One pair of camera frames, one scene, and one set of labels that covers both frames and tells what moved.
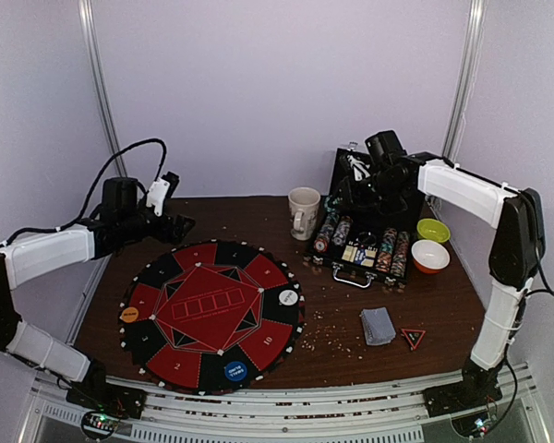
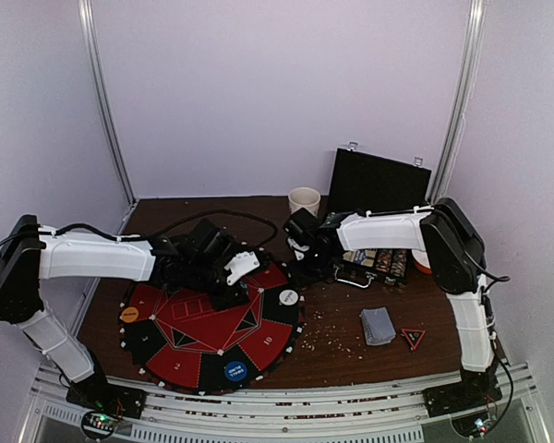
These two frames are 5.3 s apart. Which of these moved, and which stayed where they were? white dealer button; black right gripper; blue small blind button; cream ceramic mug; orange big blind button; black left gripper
Moved: black left gripper; black right gripper
Stayed: orange big blind button; cream ceramic mug; blue small blind button; white dealer button
